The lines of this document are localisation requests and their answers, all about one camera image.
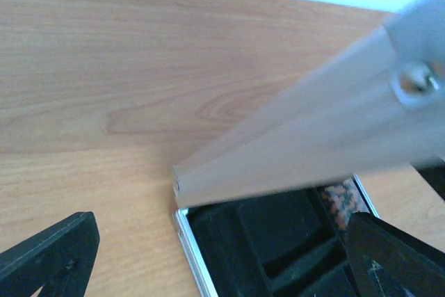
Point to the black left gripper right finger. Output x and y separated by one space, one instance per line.
387 261

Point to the aluminium poker case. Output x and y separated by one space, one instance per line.
378 104

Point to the purple poker chip tube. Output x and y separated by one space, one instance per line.
343 199

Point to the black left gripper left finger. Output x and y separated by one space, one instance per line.
57 261

